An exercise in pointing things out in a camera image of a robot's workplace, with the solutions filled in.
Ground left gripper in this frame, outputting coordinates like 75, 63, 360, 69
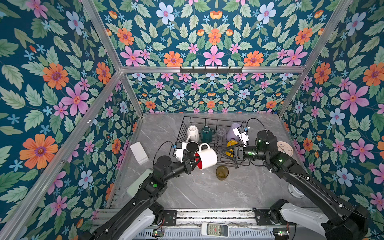
162, 155, 203, 184

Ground yellow mug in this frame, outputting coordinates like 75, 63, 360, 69
225, 140, 239, 158

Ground red inside white mug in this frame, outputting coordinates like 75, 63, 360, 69
194, 143, 218, 170

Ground black mug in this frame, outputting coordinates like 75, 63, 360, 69
186, 141, 199, 157

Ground lilac cup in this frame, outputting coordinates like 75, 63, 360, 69
227, 123, 241, 142

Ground amber glass cup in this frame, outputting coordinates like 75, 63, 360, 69
216, 166, 229, 181

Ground green mug cream inside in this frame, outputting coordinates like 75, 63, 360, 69
201, 126, 216, 144

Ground clear glass cup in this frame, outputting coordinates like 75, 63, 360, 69
216, 128, 227, 143

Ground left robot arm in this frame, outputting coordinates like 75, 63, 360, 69
79, 156, 201, 240

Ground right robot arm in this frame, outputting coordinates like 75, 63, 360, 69
233, 129, 369, 240

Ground white rectangular box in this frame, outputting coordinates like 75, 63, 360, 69
130, 142, 149, 165

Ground pale green case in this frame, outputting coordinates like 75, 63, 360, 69
126, 169, 153, 198

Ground white round alarm clock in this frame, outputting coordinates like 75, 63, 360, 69
288, 184, 305, 199

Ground white remote control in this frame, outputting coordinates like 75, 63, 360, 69
201, 222, 230, 238

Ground black wire dish rack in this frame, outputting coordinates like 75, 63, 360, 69
176, 116, 251, 169

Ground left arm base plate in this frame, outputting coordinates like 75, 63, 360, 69
163, 210, 178, 227

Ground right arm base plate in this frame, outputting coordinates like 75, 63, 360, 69
252, 208, 296, 226

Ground black hook rail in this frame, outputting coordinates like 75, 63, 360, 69
179, 66, 243, 74

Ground aluminium frame post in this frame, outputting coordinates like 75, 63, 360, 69
82, 0, 143, 119

